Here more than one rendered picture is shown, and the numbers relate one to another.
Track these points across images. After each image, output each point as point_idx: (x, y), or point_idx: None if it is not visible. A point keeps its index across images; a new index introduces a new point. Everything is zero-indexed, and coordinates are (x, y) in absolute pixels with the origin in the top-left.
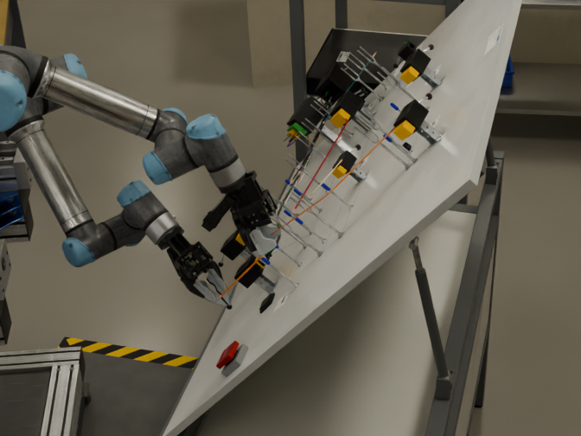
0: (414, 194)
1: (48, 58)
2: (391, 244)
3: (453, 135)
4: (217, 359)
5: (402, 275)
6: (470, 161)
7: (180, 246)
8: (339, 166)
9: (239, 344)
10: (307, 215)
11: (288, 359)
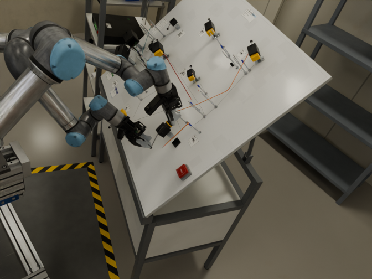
0: (275, 85)
1: (67, 29)
2: (287, 108)
3: (275, 57)
4: (154, 172)
5: None
6: (318, 68)
7: (129, 124)
8: (192, 76)
9: (172, 164)
10: None
11: None
